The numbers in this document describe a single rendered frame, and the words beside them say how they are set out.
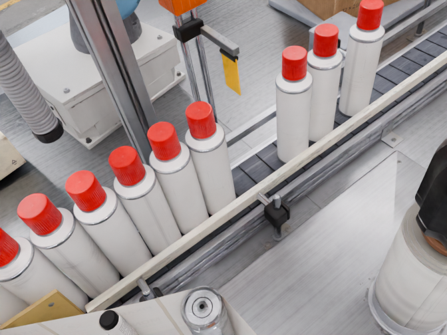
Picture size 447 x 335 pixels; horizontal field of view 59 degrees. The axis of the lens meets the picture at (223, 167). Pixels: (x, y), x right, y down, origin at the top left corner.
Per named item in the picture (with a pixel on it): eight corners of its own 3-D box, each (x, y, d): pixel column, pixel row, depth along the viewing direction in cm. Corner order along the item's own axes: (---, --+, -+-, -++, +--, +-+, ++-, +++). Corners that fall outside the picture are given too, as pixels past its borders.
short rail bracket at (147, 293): (165, 337, 55) (140, 308, 46) (144, 303, 59) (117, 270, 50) (183, 322, 56) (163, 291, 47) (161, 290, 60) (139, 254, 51)
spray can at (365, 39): (354, 123, 70) (374, 17, 54) (332, 108, 72) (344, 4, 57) (374, 109, 71) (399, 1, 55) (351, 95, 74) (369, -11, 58)
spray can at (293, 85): (291, 171, 65) (293, 70, 49) (271, 153, 68) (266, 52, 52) (314, 154, 66) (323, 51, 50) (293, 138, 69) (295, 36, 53)
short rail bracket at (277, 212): (277, 249, 62) (275, 208, 52) (265, 236, 63) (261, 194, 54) (292, 237, 63) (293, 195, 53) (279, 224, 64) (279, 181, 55)
